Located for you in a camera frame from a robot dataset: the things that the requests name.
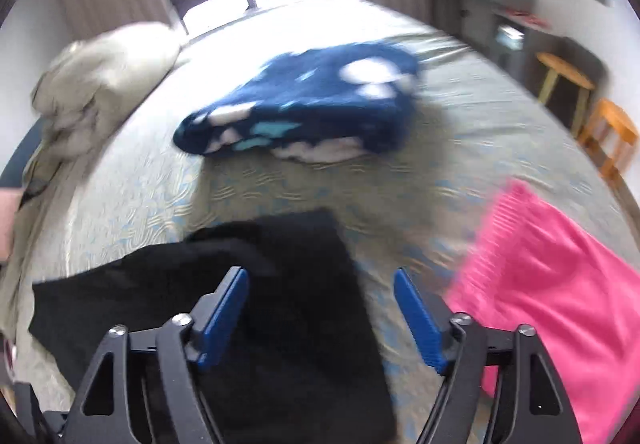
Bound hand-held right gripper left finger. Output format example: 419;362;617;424
65;266;251;444

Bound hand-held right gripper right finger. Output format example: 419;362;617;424
393;268;583;444

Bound black pants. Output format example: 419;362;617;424
27;208;401;444

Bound pink cloth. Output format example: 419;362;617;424
445;179;640;444

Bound bed with patterned bedspread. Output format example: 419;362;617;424
10;0;626;425

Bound blue patterned fleece blanket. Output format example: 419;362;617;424
172;41;426;162

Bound pale pink cushion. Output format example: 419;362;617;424
0;186;23;265

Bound dark blue headboard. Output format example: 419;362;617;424
0;121;43;187

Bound beige pillow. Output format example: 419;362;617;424
0;21;185;355

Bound orange plastic stool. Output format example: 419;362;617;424
577;98;640;185

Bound round wooden stool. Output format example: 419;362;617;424
535;51;596;135

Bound light blue book stack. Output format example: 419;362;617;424
500;24;523;50

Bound grey rolling cabinet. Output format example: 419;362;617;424
492;9;556;70

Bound grey chair back panel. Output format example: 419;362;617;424
555;36;608;115

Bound pink item on cabinet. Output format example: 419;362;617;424
505;9;551;27

